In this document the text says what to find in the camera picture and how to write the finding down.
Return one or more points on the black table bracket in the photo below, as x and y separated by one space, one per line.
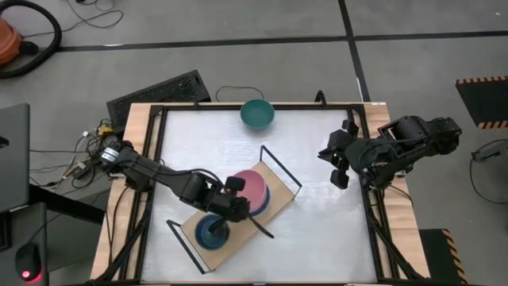
320 94

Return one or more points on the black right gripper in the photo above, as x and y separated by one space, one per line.
340 178

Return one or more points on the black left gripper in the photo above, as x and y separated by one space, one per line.
232 208

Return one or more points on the hazard-striped black floor mat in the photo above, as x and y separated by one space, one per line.
434 254
484 101

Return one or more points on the grey laptop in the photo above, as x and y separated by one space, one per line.
14 159

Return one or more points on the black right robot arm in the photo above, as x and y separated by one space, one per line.
412 139

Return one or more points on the cyan blue bowl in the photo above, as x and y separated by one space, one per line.
206 238

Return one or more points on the wooden dish rack tray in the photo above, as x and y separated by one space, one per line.
278 188

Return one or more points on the teal bowl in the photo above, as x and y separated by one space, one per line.
257 114

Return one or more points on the yellow connector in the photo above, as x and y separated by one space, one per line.
105 129

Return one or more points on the black table frame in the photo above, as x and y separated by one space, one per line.
198 106

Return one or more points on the light pink bowl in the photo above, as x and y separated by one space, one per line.
252 186

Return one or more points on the orange vacuum cleaner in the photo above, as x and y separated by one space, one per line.
8 41

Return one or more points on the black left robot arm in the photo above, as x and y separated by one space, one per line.
166 178

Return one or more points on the black desk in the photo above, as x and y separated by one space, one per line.
35 222

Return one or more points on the slate blue bowl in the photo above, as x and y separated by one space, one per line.
266 202

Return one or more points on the black computer mouse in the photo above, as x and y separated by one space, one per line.
28 260

